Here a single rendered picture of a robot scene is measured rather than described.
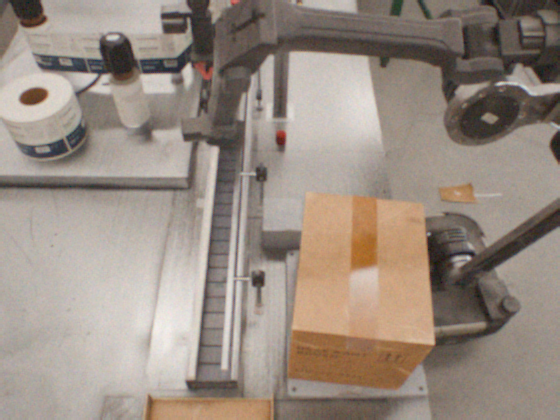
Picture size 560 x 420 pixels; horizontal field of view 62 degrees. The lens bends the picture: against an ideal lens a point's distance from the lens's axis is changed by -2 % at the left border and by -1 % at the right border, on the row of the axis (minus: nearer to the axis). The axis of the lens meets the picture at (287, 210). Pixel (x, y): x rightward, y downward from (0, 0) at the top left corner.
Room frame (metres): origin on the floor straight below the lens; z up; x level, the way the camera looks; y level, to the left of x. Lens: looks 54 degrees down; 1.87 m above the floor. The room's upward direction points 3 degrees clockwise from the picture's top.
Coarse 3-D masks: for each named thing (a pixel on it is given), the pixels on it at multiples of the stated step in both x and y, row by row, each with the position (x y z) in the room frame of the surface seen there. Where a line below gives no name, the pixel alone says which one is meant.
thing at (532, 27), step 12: (552, 0) 0.72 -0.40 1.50; (540, 12) 0.69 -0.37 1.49; (552, 12) 0.69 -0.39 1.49; (528, 24) 0.67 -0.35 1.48; (540, 24) 0.67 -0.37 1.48; (552, 24) 0.66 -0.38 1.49; (528, 36) 0.65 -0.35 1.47; (540, 36) 0.65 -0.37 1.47; (552, 36) 0.65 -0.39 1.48; (528, 48) 0.64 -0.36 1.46; (540, 48) 0.64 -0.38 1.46; (552, 48) 0.64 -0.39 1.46; (516, 60) 0.64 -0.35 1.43; (528, 60) 0.65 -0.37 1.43; (540, 60) 0.64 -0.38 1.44; (552, 60) 0.64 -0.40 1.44; (540, 72) 0.67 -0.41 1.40; (552, 72) 0.64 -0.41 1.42
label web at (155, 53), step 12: (216, 0) 1.44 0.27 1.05; (228, 0) 1.50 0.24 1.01; (216, 12) 1.44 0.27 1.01; (96, 36) 1.19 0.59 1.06; (132, 36) 1.21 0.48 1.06; (144, 36) 1.21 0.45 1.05; (156, 36) 1.21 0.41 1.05; (168, 36) 1.22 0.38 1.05; (180, 36) 1.25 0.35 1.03; (144, 48) 1.21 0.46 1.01; (156, 48) 1.21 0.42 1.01; (168, 48) 1.22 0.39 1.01; (180, 48) 1.25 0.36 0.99; (144, 60) 1.21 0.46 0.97; (156, 60) 1.21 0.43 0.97; (168, 60) 1.22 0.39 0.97; (180, 60) 1.24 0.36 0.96; (144, 72) 1.21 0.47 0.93; (156, 72) 1.21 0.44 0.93; (168, 72) 1.22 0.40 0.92; (180, 72) 1.23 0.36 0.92
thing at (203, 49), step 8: (192, 40) 1.08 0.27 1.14; (200, 40) 1.06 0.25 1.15; (208, 40) 1.07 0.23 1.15; (192, 48) 1.09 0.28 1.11; (200, 48) 1.06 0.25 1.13; (208, 48) 1.07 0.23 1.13; (192, 56) 1.05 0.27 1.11; (200, 56) 1.05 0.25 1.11; (208, 56) 1.06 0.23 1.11; (208, 64) 1.04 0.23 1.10
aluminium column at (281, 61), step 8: (288, 0) 1.14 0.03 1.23; (280, 56) 1.15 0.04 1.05; (288, 56) 1.14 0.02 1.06; (280, 64) 1.15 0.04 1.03; (288, 64) 1.14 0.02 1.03; (280, 72) 1.15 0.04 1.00; (288, 72) 1.14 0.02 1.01; (280, 80) 1.15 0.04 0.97; (288, 80) 1.14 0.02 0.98; (280, 88) 1.15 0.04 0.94; (280, 96) 1.15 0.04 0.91; (280, 104) 1.15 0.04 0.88; (280, 112) 1.15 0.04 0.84
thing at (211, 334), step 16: (224, 160) 0.90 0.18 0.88; (224, 176) 0.84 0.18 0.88; (240, 176) 0.84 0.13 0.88; (224, 192) 0.78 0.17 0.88; (240, 192) 0.78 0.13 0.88; (224, 208) 0.73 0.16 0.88; (240, 208) 0.73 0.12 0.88; (224, 224) 0.68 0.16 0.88; (224, 240) 0.63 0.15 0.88; (208, 256) 0.58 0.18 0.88; (224, 256) 0.58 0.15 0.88; (208, 272) 0.54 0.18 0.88; (224, 272) 0.54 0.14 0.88; (208, 288) 0.50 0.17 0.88; (224, 288) 0.50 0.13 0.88; (208, 304) 0.46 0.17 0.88; (224, 304) 0.46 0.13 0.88; (208, 320) 0.42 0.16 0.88; (224, 320) 0.42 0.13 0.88; (208, 336) 0.38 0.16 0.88; (208, 352) 0.35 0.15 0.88; (208, 368) 0.31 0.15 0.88
